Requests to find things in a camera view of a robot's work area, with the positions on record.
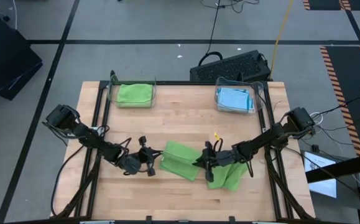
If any black beam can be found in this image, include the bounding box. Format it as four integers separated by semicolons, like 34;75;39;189
305;152;360;184

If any black hanging cable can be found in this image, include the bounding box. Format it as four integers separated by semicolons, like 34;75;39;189
197;0;260;67

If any green microfiber towel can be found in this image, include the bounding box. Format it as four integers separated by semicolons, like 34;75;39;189
206;161;249;192
116;83;154;109
159;140;204;182

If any clear plastic bin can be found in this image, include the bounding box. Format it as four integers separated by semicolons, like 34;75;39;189
107;73;157;110
215;77;265;114

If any black equipment case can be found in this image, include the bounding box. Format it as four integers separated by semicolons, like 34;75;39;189
0;17;43;101

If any black perforated computer case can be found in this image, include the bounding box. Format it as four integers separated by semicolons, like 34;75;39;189
189;49;272;82

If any black hazard-striped floor mat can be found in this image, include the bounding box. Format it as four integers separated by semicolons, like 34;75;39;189
302;0;360;11
319;45;360;156

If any white coiled cable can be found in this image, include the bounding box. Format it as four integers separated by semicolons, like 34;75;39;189
308;111;324;125

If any light blue microfiber towel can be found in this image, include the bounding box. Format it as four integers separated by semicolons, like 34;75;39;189
216;88;251;110
247;90;256;113

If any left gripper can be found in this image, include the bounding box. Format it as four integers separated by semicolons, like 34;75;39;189
122;136;163;177

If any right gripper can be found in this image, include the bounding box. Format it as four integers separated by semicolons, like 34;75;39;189
192;141;239;184

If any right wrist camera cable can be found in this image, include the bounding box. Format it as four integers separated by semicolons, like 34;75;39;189
212;138;224;154

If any white-screen monitor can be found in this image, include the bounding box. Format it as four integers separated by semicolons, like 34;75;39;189
303;151;338;199

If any yellow cable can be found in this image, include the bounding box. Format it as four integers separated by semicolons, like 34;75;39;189
268;0;295;78

